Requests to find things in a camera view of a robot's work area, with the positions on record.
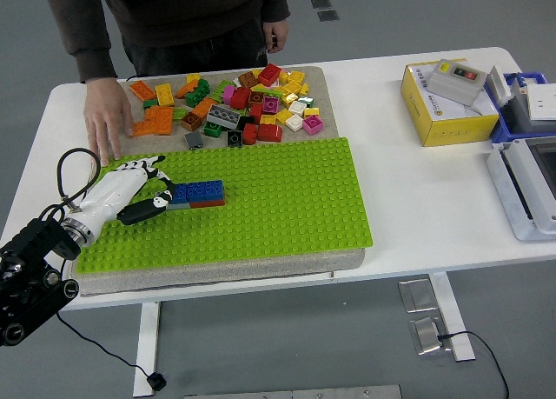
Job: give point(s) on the person's right hand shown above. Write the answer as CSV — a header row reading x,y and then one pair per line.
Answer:
x,y
106,116

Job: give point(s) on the person's left hand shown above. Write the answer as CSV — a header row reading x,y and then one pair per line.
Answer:
x,y
276,35

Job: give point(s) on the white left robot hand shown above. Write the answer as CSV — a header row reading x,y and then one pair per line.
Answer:
x,y
110,192

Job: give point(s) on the small blue toy brick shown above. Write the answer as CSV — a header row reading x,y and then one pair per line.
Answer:
x,y
180,193

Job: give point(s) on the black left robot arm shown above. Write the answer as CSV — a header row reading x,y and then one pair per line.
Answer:
x,y
30,277

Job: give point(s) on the person's right forearm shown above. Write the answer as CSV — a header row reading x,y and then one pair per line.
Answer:
x,y
93,55

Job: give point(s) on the person's left forearm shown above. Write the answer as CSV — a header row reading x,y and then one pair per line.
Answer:
x,y
277,3

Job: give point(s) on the red toy brick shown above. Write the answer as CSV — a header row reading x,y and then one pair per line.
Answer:
x,y
249,134
269,74
269,132
240,97
255,112

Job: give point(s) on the flat orange toy brick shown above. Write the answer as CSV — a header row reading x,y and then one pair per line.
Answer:
x,y
144,128

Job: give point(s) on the dark brown toy brick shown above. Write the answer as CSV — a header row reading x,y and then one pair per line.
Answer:
x,y
256,97

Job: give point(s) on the golden yellow toy brick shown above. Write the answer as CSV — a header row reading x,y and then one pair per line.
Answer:
x,y
290,99

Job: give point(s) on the light grey toy brick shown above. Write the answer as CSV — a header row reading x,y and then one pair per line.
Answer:
x,y
179,207

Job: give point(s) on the magenta toy brick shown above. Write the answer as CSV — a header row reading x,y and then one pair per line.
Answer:
x,y
270,104
313,124

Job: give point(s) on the shiny green toy brick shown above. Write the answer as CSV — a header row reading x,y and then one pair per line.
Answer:
x,y
306,101

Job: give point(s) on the small lime green toy brick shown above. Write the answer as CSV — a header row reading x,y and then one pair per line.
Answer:
x,y
179,113

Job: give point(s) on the white toy brick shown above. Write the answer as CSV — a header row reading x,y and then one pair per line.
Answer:
x,y
294,121
297,107

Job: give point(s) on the bright pink toy brick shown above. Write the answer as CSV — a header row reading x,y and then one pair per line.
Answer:
x,y
228,95

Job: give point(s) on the small yellow toy brick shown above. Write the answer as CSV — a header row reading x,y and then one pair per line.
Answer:
x,y
311,111
193,77

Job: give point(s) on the dark grey toy brick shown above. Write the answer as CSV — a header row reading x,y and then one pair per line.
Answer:
x,y
193,140

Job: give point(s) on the black toy brick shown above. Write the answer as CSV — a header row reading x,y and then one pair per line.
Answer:
x,y
234,138
245,121

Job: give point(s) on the dark green toy brick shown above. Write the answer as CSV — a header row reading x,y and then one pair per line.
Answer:
x,y
197,95

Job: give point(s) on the large blue toy brick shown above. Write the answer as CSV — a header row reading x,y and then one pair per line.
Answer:
x,y
205,190

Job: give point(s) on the long grey toy brick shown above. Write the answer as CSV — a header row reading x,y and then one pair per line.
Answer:
x,y
223,116

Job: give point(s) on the flat red-brown toy brick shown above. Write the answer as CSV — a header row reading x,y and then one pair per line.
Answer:
x,y
207,203

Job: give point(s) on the green studded baseplate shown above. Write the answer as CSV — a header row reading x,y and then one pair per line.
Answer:
x,y
260,208

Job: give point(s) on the dark floor outlet cover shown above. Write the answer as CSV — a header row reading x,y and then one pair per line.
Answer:
x,y
320,3
327,15

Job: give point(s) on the grey-brown foam mat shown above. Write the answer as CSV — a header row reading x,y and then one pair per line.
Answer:
x,y
217,274

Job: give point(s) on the white table leg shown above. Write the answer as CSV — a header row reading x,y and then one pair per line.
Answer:
x,y
147,347
449,316

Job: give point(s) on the yellow cardboard box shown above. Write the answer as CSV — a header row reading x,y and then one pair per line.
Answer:
x,y
447,127

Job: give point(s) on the small white plastic box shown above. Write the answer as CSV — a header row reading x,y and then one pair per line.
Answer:
x,y
498,86

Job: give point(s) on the blue plastic bin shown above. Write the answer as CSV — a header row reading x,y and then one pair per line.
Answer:
x,y
504,131

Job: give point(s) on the grey electrical module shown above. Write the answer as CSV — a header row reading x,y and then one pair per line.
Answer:
x,y
519,92

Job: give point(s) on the metal floor strip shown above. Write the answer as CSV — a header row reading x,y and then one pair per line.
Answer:
x,y
295,392

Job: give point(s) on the metal floor plate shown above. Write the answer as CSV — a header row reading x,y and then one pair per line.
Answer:
x,y
417,295
428,336

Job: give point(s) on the grey push-button switch box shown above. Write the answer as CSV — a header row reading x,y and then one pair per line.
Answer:
x,y
456,81

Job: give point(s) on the white wall socket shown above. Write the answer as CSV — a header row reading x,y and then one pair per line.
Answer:
x,y
540,103

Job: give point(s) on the large white enclosure box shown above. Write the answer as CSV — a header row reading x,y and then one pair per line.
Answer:
x,y
512,190

